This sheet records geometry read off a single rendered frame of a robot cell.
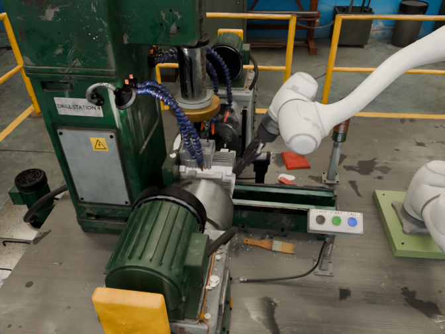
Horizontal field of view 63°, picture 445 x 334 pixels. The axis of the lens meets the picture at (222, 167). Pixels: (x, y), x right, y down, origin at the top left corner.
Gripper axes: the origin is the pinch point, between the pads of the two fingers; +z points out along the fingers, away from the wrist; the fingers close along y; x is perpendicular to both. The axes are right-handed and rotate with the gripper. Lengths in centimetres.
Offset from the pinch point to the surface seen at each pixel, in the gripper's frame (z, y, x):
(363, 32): 5, -462, 163
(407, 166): -14, -51, 85
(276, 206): 8.0, 0.6, 21.5
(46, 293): 58, 41, -40
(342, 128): -20, -33, 36
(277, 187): 8.9, -12.1, 22.2
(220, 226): 0.7, 31.8, -3.0
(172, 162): 8.4, 5.7, -22.7
